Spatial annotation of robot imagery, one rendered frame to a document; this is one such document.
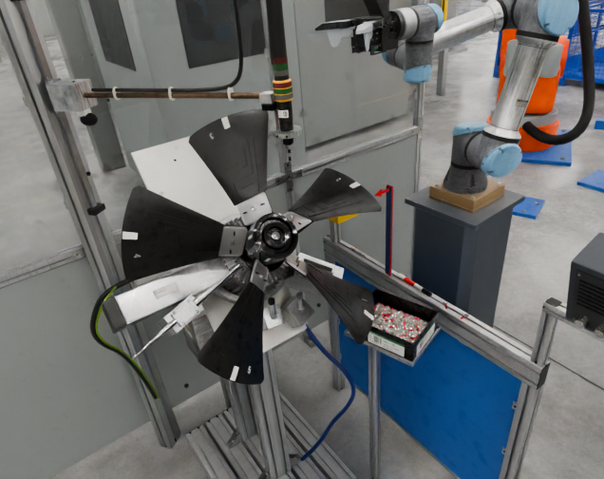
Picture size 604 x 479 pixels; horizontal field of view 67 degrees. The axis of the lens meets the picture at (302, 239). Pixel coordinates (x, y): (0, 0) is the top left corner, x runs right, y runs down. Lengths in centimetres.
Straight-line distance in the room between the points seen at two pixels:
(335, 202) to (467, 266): 66
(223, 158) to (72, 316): 95
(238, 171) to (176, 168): 27
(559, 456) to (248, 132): 178
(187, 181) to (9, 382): 103
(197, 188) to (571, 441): 182
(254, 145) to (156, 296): 46
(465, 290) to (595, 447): 90
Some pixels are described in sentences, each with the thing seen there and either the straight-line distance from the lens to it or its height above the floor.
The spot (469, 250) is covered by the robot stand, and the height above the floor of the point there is 88.
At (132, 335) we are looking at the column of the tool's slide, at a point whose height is 67.
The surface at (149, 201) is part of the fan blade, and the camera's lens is 110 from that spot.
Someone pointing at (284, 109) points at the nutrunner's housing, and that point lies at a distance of 110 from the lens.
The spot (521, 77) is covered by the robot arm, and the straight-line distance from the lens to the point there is 155.
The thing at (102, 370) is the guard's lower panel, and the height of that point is 45.
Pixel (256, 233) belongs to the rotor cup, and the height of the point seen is 124.
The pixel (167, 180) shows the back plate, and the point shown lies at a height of 128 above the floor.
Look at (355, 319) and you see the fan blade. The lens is 121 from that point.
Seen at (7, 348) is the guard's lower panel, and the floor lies 73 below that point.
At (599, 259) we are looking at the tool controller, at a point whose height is 124.
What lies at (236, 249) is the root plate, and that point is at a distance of 119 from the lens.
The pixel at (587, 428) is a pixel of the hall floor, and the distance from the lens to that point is 244.
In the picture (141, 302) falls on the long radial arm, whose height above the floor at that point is 111.
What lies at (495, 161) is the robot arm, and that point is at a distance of 155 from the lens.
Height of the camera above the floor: 180
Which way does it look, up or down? 31 degrees down
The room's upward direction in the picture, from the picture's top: 6 degrees counter-clockwise
